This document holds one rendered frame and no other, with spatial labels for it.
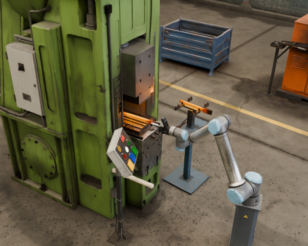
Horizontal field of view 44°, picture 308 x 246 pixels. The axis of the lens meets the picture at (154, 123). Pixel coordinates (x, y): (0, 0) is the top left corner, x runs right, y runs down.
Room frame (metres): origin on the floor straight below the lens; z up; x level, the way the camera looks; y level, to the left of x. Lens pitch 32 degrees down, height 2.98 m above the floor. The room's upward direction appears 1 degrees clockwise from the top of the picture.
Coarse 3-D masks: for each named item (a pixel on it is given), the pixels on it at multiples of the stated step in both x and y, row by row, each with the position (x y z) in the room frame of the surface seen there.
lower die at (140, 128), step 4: (124, 120) 3.26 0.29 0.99; (128, 120) 3.26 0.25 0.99; (124, 124) 3.20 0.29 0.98; (128, 124) 3.19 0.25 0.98; (132, 124) 3.18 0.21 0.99; (136, 124) 3.18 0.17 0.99; (140, 124) 3.18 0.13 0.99; (144, 124) 3.17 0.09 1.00; (148, 124) 3.22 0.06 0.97; (124, 128) 3.16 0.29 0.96; (128, 128) 3.14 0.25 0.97; (132, 128) 3.13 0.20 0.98; (136, 128) 3.13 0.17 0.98; (140, 128) 3.12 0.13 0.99; (144, 128) 3.15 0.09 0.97; (148, 128) 3.22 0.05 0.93; (132, 132) 3.11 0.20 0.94; (136, 132) 3.09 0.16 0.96; (140, 132) 3.10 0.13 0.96; (144, 132) 3.15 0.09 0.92
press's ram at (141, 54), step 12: (120, 48) 3.19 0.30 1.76; (132, 48) 3.20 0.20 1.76; (144, 48) 3.20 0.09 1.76; (132, 60) 3.05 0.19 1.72; (144, 60) 3.15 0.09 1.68; (132, 72) 3.05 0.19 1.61; (144, 72) 3.15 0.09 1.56; (132, 84) 3.05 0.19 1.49; (144, 84) 3.15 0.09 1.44; (132, 96) 3.05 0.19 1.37
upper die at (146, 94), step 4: (144, 92) 3.15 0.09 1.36; (148, 92) 3.21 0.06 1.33; (124, 96) 3.16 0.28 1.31; (128, 96) 3.14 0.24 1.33; (140, 96) 3.10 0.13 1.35; (144, 96) 3.15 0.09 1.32; (148, 96) 3.21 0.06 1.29; (124, 100) 3.16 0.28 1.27; (128, 100) 3.14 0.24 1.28; (132, 100) 3.11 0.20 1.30; (136, 100) 3.09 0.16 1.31; (140, 100) 3.10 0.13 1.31; (144, 100) 3.15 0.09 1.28
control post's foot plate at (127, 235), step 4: (124, 232) 2.68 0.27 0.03; (128, 232) 2.71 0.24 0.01; (112, 236) 2.65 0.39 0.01; (116, 236) 2.65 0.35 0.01; (120, 236) 2.62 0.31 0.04; (124, 236) 2.62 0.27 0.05; (128, 236) 2.66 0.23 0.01; (132, 236) 2.65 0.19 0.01; (108, 240) 2.60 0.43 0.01; (112, 240) 2.60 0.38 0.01; (116, 240) 2.60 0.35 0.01; (120, 240) 2.60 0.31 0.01; (124, 240) 2.61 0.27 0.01; (128, 240) 2.61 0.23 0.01; (116, 244) 2.56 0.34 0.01; (120, 244) 2.56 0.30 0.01; (124, 244) 2.56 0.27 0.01
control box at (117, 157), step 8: (120, 128) 2.79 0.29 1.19; (112, 136) 2.71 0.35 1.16; (120, 136) 2.68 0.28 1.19; (128, 136) 2.79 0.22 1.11; (112, 144) 2.56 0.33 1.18; (120, 144) 2.59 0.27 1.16; (128, 144) 2.70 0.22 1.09; (112, 152) 2.47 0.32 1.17; (120, 152) 2.52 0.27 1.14; (128, 152) 2.62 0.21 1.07; (112, 160) 2.47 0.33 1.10; (120, 160) 2.46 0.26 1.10; (128, 160) 2.54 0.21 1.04; (120, 168) 2.46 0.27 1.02; (128, 168) 2.46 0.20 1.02; (128, 176) 2.46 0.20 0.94
